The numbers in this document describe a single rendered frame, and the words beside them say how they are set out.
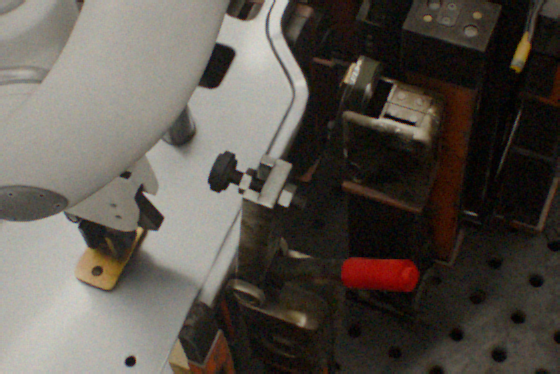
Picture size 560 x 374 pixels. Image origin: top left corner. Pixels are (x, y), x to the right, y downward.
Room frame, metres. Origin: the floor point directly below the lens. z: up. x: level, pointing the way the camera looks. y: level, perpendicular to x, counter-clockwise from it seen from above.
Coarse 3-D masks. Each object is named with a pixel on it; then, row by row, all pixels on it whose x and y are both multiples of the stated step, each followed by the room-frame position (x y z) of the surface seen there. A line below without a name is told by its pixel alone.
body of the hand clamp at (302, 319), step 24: (264, 288) 0.36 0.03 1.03; (288, 288) 0.35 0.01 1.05; (312, 288) 0.34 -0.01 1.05; (336, 288) 0.35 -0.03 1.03; (264, 312) 0.33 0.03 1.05; (288, 312) 0.33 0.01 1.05; (312, 312) 0.32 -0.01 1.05; (336, 312) 0.35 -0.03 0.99; (264, 336) 0.34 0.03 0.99; (288, 336) 0.32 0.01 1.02; (312, 336) 0.31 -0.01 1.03; (336, 336) 0.34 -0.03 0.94; (264, 360) 0.33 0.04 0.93; (288, 360) 0.32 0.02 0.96; (312, 360) 0.31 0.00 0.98
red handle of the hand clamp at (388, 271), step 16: (272, 272) 0.35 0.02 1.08; (288, 272) 0.34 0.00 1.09; (304, 272) 0.33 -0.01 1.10; (320, 272) 0.33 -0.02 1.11; (336, 272) 0.32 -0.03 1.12; (352, 272) 0.32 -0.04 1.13; (368, 272) 0.31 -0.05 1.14; (384, 272) 0.31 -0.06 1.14; (400, 272) 0.30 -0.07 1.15; (416, 272) 0.30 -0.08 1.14; (368, 288) 0.30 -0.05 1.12; (384, 288) 0.30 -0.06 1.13; (400, 288) 0.29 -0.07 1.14
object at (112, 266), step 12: (84, 252) 0.43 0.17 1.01; (96, 252) 0.42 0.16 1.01; (108, 252) 0.42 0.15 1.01; (132, 252) 0.42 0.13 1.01; (84, 264) 0.41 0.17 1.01; (96, 264) 0.41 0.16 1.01; (108, 264) 0.41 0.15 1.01; (120, 264) 0.41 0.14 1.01; (84, 276) 0.40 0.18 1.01; (96, 276) 0.40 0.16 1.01; (108, 276) 0.40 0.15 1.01; (108, 288) 0.39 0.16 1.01
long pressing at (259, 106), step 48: (288, 0) 0.67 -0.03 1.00; (240, 48) 0.62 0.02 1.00; (288, 48) 0.61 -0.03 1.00; (192, 96) 0.58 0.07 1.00; (240, 96) 0.57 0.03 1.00; (288, 96) 0.56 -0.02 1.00; (192, 144) 0.52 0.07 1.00; (240, 144) 0.52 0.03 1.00; (288, 144) 0.51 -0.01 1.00; (144, 192) 0.48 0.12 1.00; (192, 192) 0.47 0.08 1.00; (0, 240) 0.45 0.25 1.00; (48, 240) 0.45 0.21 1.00; (144, 240) 0.43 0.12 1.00; (192, 240) 0.43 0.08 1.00; (0, 288) 0.41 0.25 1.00; (48, 288) 0.40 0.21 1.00; (96, 288) 0.39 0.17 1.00; (144, 288) 0.39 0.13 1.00; (192, 288) 0.38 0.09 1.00; (0, 336) 0.36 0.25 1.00; (48, 336) 0.36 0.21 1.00; (96, 336) 0.35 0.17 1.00; (144, 336) 0.34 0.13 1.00
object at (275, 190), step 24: (216, 168) 0.36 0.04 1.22; (264, 168) 0.36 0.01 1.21; (288, 168) 0.36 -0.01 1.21; (216, 192) 0.36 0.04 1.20; (240, 192) 0.35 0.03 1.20; (264, 192) 0.34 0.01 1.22; (288, 192) 0.34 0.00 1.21; (264, 216) 0.33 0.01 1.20; (240, 240) 0.34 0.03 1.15; (264, 240) 0.33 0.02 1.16; (240, 264) 0.35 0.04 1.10; (264, 264) 0.34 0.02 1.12
